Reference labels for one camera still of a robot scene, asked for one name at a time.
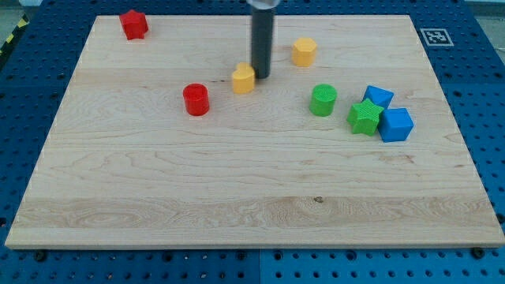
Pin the blue cube block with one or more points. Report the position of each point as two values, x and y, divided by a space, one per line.
379 96
395 125

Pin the blue cube block rear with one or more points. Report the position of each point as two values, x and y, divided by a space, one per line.
379 96

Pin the silver rod mount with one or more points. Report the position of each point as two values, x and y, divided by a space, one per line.
263 4

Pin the red cylinder block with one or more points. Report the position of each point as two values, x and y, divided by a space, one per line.
196 99

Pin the green cylinder block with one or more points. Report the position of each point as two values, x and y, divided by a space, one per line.
323 100

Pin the green star block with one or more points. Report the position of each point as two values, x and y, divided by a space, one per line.
364 117

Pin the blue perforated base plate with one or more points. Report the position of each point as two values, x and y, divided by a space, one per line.
33 82

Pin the light wooden board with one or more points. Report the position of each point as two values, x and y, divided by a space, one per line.
125 166

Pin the red star block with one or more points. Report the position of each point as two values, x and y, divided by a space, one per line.
134 24

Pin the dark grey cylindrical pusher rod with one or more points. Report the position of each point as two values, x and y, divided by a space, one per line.
262 23

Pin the blue cube block front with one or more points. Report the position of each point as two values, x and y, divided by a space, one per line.
395 125

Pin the yellow heart block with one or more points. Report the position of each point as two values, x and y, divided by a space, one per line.
243 78

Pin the yellow hexagon block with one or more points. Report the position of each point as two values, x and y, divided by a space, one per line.
304 52

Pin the white fiducial marker tag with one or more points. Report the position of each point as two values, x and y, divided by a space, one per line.
436 37

